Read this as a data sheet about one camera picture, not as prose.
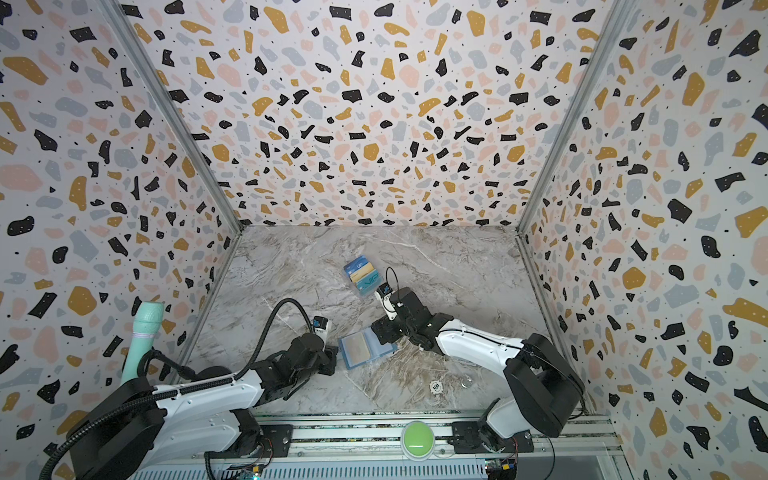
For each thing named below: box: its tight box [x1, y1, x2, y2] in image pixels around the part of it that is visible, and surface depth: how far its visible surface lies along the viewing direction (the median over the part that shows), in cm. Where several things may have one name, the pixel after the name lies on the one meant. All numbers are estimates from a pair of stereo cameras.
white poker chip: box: [429, 380, 443, 395], surface depth 85 cm
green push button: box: [400, 420, 435, 461], surface depth 74 cm
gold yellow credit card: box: [345, 332, 370, 364], surface depth 92 cm
